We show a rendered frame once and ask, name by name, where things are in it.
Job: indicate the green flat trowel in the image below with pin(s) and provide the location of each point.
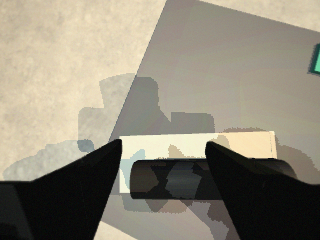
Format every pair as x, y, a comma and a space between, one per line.
316, 63

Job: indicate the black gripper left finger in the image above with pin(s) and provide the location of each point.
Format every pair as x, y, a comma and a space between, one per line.
66, 204

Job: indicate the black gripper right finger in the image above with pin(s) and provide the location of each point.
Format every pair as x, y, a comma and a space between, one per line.
264, 204

